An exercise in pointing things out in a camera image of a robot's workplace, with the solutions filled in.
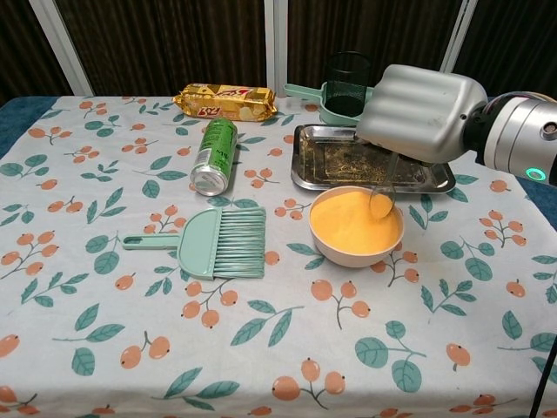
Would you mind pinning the green drink can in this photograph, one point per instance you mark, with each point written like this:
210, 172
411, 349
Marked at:
215, 152

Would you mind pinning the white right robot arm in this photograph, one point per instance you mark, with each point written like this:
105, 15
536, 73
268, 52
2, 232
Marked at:
518, 130

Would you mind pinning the floral printed tablecloth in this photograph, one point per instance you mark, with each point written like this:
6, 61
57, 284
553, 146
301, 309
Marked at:
130, 326

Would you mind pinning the pink bowl of yellow powder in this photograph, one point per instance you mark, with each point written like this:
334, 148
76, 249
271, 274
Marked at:
348, 235

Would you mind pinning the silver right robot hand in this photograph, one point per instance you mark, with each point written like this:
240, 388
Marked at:
418, 109

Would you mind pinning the black mesh pen holder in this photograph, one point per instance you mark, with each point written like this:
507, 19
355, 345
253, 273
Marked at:
346, 87

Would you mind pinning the black and silver spoon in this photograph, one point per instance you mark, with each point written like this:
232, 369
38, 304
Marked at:
380, 206

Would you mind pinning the gold biscuit packet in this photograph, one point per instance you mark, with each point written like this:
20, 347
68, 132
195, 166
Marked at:
226, 102

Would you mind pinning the mint green hand brush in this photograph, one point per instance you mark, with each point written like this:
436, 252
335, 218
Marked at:
196, 244

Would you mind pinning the stainless steel rectangular tray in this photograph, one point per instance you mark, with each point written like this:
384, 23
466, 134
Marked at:
339, 161

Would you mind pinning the dark folding screen white frame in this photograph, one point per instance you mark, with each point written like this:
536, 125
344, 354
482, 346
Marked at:
174, 43

